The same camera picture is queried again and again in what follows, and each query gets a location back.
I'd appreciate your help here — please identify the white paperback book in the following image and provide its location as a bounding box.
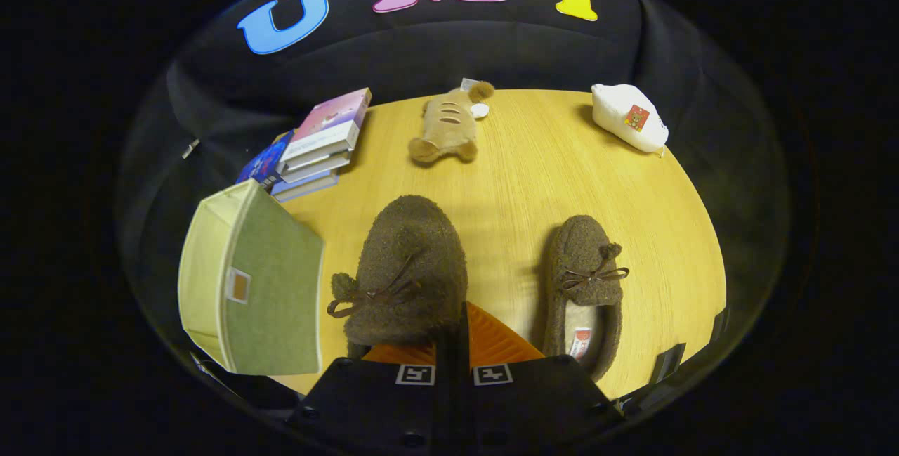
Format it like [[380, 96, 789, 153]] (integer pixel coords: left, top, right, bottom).
[[282, 148, 353, 174], [277, 165, 336, 185]]

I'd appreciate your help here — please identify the dark blue book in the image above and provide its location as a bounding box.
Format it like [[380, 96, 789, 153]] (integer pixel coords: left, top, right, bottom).
[[236, 129, 296, 190]]

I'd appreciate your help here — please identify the pink cover book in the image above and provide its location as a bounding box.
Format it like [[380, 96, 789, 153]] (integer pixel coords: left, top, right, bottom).
[[280, 87, 373, 163]]

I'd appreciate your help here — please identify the tan plush toy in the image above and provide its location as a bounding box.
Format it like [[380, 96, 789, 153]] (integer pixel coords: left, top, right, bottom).
[[408, 80, 495, 164]]

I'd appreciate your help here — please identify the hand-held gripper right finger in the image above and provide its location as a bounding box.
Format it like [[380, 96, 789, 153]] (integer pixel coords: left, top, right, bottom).
[[455, 301, 626, 456]]

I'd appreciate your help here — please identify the pale blue book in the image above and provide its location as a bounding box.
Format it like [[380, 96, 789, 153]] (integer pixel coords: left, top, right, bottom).
[[270, 173, 340, 204]]

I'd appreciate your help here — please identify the brown fuzzy shoe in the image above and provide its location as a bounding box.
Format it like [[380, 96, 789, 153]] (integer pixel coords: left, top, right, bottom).
[[543, 215, 631, 382], [327, 195, 469, 358]]

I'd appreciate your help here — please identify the white plush toy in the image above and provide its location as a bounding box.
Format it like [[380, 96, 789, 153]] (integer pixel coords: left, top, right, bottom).
[[591, 83, 670, 155]]

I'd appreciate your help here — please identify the green fabric storage box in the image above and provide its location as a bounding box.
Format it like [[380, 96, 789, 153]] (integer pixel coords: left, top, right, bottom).
[[177, 178, 326, 377]]

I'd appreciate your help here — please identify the black table clamp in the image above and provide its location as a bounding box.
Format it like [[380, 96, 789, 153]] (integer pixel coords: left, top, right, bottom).
[[709, 304, 732, 345], [649, 342, 688, 385]]

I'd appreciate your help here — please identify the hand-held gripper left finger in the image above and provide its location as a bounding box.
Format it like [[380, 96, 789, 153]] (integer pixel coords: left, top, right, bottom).
[[287, 328, 454, 456]]

